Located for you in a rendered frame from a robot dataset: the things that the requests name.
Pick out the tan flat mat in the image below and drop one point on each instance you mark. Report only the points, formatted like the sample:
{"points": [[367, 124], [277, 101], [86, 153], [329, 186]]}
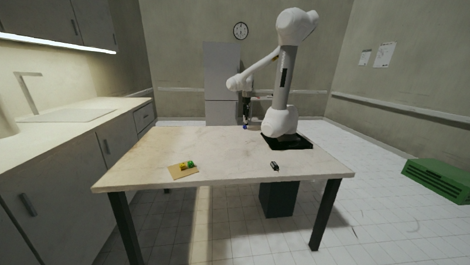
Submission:
{"points": [[176, 173]]}

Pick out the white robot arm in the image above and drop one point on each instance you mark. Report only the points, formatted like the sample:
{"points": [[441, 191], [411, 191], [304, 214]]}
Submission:
{"points": [[293, 25]]}

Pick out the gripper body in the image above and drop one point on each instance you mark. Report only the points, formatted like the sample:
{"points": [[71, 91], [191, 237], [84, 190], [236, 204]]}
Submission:
{"points": [[246, 100]]}

